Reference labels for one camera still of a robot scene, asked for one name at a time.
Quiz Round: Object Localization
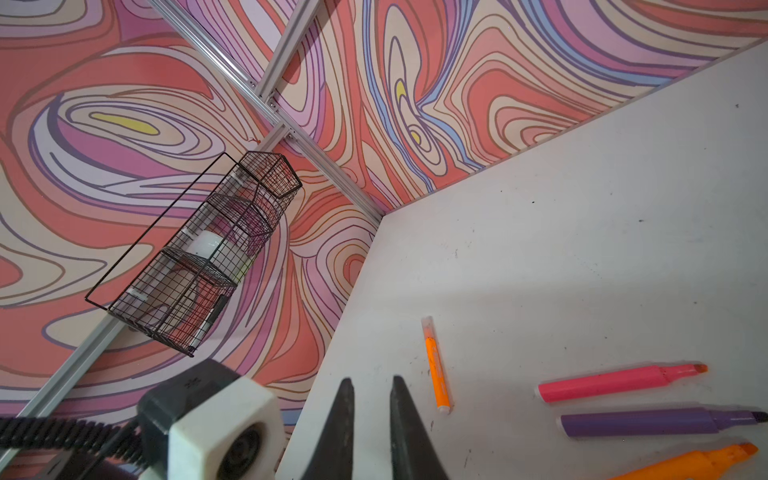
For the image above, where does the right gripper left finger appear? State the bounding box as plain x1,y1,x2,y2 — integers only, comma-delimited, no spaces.
302,378,355,480

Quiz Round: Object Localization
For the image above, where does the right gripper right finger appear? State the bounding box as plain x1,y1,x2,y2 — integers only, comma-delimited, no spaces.
390,376,448,480

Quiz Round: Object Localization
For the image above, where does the orange highlighter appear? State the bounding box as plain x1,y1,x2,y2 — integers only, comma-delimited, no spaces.
421,316,453,415

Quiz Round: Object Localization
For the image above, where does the orange thin marker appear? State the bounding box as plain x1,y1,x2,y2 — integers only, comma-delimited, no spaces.
615,443,759,480

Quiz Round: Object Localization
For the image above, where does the pink marker upper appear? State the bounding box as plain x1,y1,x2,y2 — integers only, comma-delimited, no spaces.
536,363,709,403

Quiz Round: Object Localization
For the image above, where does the black marker in basket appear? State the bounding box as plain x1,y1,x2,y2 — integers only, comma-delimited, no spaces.
189,294,229,353

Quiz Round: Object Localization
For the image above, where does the white tape roll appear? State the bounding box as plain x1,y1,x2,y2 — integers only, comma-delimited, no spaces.
185,230,225,260

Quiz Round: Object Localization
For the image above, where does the purple marker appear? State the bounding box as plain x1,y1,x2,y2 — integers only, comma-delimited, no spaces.
559,407,767,438

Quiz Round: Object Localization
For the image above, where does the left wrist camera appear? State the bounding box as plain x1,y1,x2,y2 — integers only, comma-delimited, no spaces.
136,359,286,479

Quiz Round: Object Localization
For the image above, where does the black wire basket left wall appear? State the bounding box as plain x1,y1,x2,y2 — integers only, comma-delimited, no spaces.
85,151,302,356

